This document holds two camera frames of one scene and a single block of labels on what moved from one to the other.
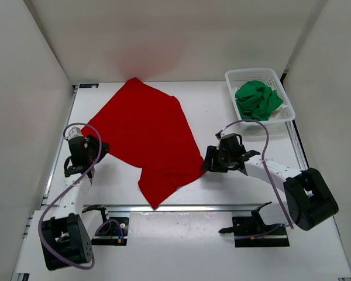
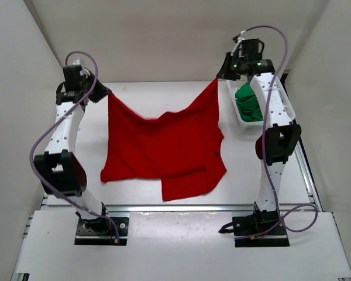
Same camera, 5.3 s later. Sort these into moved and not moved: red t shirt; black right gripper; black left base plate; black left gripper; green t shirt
Moved: black right gripper; black left gripper; red t shirt
Not moved: green t shirt; black left base plate
